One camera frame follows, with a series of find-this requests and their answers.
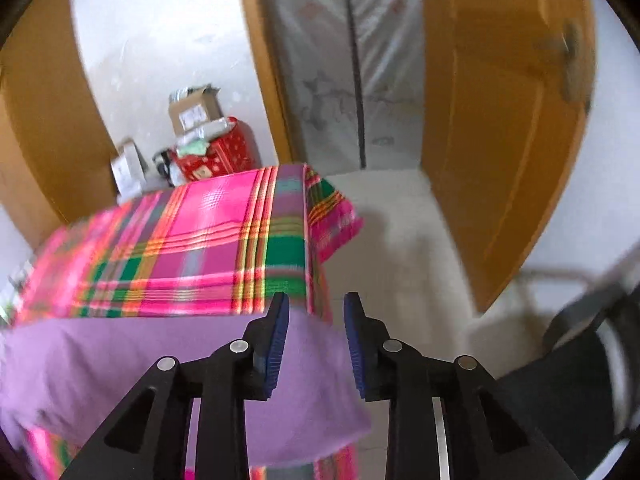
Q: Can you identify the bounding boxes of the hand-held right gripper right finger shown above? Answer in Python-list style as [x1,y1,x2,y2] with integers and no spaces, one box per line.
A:
[343,291,576,480]

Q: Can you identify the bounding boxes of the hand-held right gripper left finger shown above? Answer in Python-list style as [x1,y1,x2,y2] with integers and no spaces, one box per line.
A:
[60,291,292,480]

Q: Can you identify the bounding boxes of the purple fleece pants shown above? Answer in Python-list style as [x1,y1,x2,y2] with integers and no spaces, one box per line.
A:
[0,309,374,472]

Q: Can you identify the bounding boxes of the pink plaid blanket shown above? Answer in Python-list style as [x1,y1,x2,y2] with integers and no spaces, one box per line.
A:
[9,162,364,480]

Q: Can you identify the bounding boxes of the red gift box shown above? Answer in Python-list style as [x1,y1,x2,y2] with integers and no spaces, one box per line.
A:
[174,117,259,182]

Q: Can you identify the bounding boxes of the black mesh office chair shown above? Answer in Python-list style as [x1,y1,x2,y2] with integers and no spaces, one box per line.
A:
[500,240,640,478]

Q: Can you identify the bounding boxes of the grey parcel bag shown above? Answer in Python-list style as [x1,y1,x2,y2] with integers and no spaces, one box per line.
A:
[181,116,239,144]

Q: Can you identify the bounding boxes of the small white box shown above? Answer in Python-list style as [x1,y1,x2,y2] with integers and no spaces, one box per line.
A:
[109,139,149,197]

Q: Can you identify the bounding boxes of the open brown cardboard box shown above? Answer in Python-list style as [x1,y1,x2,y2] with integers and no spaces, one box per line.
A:
[166,84,222,137]

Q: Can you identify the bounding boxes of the wooden door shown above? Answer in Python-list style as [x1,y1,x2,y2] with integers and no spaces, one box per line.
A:
[417,0,599,314]

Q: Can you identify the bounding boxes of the clear plastic door curtain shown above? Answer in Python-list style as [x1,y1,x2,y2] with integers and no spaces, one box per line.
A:
[260,0,427,172]

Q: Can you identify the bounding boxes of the metal door lock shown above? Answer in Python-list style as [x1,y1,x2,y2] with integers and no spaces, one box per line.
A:
[534,19,594,112]

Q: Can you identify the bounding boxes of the wooden door frame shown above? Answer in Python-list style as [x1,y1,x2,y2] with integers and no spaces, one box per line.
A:
[234,0,297,167]

